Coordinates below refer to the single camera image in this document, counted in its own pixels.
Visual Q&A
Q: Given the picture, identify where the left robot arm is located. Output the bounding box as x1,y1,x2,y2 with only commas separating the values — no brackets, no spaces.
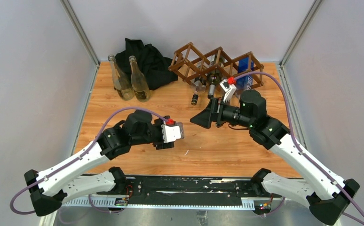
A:
24,107,184,217

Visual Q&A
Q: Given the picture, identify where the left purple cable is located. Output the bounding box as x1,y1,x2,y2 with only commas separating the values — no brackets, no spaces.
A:
10,107,174,216

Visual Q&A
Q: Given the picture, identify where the aluminium frame rail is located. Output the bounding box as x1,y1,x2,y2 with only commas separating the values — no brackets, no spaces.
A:
49,174,334,211

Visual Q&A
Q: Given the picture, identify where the purple cable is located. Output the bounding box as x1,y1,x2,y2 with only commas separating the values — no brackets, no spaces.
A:
10,107,174,216
229,71,364,226

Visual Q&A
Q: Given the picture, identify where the blue bottle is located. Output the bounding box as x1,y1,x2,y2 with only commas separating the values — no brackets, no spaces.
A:
234,57,255,94
168,122,184,142

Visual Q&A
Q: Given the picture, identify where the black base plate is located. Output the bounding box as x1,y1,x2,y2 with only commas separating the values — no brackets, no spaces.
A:
99,175,281,207

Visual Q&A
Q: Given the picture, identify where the clear bottle black cap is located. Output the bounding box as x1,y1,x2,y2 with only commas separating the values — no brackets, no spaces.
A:
190,76,206,105

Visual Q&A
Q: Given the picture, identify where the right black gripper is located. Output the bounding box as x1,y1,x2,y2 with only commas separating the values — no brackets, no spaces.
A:
190,96,254,129

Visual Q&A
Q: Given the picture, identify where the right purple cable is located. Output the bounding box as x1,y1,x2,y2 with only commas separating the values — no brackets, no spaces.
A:
229,71,364,226

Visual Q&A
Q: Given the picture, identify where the black crumpled cloth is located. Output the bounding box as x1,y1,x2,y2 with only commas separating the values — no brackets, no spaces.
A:
115,38,178,90

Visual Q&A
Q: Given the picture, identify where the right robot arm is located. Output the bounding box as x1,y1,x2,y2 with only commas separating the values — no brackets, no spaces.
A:
190,90,360,226

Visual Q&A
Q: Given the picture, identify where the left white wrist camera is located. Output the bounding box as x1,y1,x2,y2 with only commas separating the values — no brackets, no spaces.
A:
161,119,184,143

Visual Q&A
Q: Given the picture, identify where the clear bottle with dark label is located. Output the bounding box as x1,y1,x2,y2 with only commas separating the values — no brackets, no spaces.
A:
128,56,150,102

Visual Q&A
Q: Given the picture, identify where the dark green wine bottle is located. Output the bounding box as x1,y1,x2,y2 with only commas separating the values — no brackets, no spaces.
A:
207,55,224,99

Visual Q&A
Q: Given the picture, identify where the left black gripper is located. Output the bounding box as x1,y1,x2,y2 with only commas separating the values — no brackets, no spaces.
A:
131,115,174,148

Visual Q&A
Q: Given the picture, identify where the brown wooden wine rack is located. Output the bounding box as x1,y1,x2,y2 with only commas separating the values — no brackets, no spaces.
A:
168,42,264,89

